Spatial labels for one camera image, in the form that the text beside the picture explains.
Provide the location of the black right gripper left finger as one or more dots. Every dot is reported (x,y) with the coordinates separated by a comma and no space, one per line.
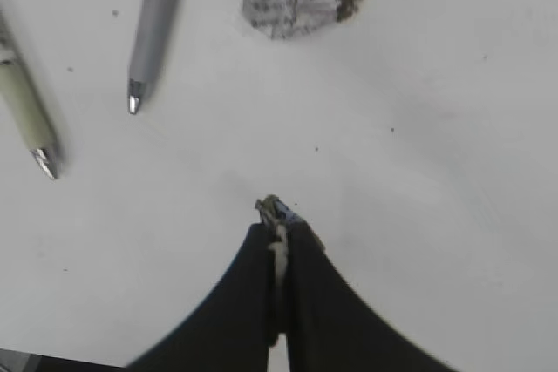
(229,330)

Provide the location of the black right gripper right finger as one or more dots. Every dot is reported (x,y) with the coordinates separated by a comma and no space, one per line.
(329,327)

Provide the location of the dark paper ball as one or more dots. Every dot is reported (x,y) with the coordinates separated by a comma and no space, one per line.
(278,218)

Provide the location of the grey grip ballpoint pen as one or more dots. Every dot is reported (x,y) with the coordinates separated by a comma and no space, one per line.
(153,30)

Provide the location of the cream grip ballpoint pen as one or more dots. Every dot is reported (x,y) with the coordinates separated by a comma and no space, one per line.
(26,108)

